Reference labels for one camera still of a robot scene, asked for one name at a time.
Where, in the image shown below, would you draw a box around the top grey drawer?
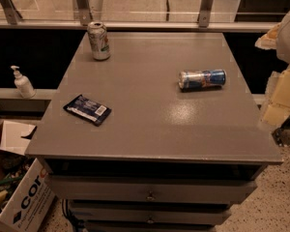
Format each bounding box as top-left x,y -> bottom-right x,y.
46,176 -> 256,205

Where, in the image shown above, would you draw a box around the dark blue snack packet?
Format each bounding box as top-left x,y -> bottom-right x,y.
64,95 -> 111,127

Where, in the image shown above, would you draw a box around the silver green 7up can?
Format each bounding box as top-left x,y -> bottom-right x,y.
87,21 -> 110,61

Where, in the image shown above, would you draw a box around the metal railing post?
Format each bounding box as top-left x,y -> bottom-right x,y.
198,0 -> 214,28
76,0 -> 92,26
0,0 -> 22,25

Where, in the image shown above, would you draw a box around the white cardboard box with logo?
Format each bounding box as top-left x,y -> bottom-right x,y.
0,159 -> 55,232

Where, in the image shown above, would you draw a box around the black cables under cabinet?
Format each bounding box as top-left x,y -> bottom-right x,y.
61,199 -> 85,232

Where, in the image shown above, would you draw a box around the metal railing post left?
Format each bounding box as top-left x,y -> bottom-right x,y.
0,0 -> 22,25

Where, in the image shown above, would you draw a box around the blue silver redbull can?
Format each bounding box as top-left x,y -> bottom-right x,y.
178,70 -> 226,90

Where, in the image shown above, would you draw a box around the grey drawer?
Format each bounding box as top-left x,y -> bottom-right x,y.
46,176 -> 256,205
70,202 -> 231,225

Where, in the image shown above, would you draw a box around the white pump soap bottle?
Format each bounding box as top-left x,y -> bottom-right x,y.
11,66 -> 36,99

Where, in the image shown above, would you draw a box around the lower grey drawer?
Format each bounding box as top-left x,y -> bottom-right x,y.
70,202 -> 231,225

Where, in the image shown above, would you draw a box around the white paper sheet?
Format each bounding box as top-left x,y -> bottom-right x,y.
0,120 -> 36,156

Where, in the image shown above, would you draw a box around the metal railing post middle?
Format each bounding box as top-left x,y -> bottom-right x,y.
76,0 -> 92,26

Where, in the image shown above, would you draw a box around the metal railing post right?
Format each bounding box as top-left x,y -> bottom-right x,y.
198,0 -> 214,28

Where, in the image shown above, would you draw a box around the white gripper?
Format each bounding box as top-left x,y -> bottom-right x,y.
255,11 -> 290,129

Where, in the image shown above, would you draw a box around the grey drawer cabinet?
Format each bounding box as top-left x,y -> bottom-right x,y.
27,33 -> 281,232

